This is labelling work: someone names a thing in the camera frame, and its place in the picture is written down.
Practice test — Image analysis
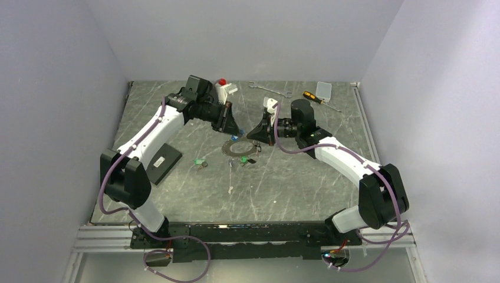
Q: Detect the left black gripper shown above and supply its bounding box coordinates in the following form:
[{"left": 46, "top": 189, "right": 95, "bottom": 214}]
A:
[{"left": 196, "top": 100, "right": 242, "bottom": 137}]

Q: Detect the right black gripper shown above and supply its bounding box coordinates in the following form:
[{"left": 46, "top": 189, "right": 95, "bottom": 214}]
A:
[{"left": 247, "top": 114, "right": 301, "bottom": 147}]

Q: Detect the round metal keyring disc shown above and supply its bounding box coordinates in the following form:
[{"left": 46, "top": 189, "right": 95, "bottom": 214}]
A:
[{"left": 221, "top": 137, "right": 258, "bottom": 157}]

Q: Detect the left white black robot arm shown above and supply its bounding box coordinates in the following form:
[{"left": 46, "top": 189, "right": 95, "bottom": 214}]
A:
[{"left": 97, "top": 75, "right": 241, "bottom": 248}]

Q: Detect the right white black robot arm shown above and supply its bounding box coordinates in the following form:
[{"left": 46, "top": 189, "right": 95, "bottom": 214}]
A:
[{"left": 247, "top": 97, "right": 409, "bottom": 245}]

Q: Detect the silver wrench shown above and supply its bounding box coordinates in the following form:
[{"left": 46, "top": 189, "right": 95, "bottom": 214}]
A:
[{"left": 248, "top": 81, "right": 293, "bottom": 98}]

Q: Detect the yellow black screwdriver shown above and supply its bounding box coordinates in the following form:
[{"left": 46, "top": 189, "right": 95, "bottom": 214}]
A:
[{"left": 302, "top": 91, "right": 341, "bottom": 113}]

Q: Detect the black box with label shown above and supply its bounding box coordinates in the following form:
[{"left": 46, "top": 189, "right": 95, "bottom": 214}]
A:
[{"left": 147, "top": 143, "right": 182, "bottom": 185}]

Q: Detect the clear plastic box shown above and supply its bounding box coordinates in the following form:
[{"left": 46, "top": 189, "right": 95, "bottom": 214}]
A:
[{"left": 315, "top": 82, "right": 333, "bottom": 102}]

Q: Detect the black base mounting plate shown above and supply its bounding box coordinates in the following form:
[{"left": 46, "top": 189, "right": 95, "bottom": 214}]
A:
[{"left": 130, "top": 221, "right": 361, "bottom": 263}]

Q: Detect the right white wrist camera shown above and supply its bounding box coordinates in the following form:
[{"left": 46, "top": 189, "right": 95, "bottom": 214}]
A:
[{"left": 262, "top": 97, "right": 278, "bottom": 116}]

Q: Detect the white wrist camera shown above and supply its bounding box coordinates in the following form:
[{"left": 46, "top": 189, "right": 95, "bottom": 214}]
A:
[
  {"left": 262, "top": 97, "right": 278, "bottom": 116},
  {"left": 215, "top": 78, "right": 238, "bottom": 104}
]

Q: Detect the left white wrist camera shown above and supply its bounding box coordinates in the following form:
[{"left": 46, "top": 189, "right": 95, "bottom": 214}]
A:
[{"left": 215, "top": 78, "right": 238, "bottom": 104}]

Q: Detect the aluminium frame rail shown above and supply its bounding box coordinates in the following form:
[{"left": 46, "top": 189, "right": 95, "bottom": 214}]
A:
[{"left": 74, "top": 222, "right": 417, "bottom": 252}]

